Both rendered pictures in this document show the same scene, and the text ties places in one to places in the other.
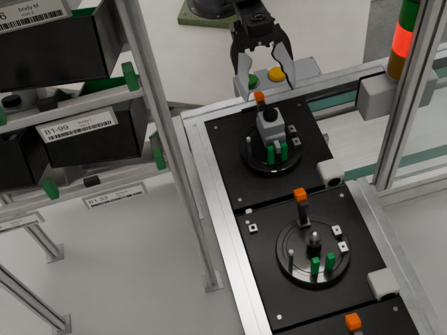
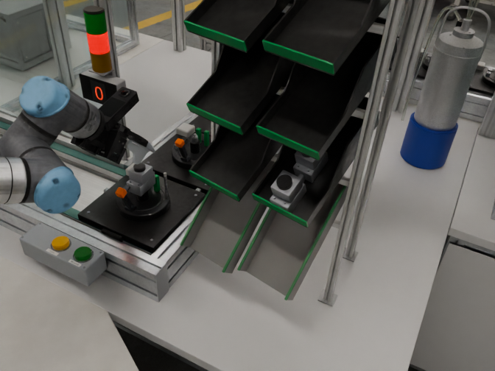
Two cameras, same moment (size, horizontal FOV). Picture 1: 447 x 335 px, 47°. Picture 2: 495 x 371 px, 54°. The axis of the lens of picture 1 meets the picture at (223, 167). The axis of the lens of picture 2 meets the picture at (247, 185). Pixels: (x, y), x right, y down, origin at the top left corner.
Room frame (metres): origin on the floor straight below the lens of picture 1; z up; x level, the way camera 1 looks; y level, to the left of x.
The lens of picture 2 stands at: (1.33, 0.65, 1.84)
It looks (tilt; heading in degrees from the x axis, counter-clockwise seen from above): 39 degrees down; 212
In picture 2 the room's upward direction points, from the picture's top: 4 degrees clockwise
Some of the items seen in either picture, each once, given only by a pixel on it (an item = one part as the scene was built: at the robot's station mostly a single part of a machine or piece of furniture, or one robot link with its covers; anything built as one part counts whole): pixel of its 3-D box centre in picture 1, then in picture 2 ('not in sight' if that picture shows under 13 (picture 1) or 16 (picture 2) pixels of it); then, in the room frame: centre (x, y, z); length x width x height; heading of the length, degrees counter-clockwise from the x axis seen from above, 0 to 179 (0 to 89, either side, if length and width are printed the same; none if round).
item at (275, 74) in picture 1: (277, 74); (60, 244); (0.87, -0.17, 0.96); 0.04 x 0.04 x 0.02
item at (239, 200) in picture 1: (271, 152); (144, 206); (0.65, -0.11, 0.96); 0.24 x 0.24 x 0.02; 7
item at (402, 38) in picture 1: (412, 34); (98, 40); (0.55, -0.31, 1.33); 0.05 x 0.05 x 0.05
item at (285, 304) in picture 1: (313, 242); (194, 144); (0.40, -0.14, 1.01); 0.24 x 0.24 x 0.13; 7
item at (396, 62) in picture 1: (405, 59); (101, 59); (0.55, -0.31, 1.28); 0.05 x 0.05 x 0.05
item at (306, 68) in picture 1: (277, 83); (63, 252); (0.87, -0.17, 0.93); 0.21 x 0.07 x 0.06; 97
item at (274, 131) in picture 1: (272, 127); (143, 174); (0.64, -0.11, 1.06); 0.08 x 0.04 x 0.07; 7
